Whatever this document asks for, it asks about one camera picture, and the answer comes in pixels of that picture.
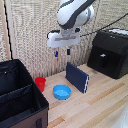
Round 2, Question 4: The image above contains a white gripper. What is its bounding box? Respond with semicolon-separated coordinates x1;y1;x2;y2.
46;28;82;59

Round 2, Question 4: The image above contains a blue plastic bowl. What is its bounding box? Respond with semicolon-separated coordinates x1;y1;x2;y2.
52;84;72;101

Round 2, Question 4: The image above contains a black air fryer drawer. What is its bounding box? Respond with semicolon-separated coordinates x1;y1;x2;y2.
87;45;118;80

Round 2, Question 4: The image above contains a dark blue box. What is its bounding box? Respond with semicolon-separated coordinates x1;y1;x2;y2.
65;61;90;95

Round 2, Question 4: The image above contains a woven room divider screen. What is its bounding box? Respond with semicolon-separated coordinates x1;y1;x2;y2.
0;0;128;80

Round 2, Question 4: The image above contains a red plastic cup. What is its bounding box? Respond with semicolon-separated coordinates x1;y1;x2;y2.
34;76;47;93

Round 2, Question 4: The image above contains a black case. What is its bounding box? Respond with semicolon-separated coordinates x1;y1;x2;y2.
91;28;128;80

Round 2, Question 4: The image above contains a black fabric storage box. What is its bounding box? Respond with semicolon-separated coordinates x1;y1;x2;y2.
0;58;51;128

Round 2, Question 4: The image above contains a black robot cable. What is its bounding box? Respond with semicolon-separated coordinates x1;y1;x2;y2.
79;13;128;37

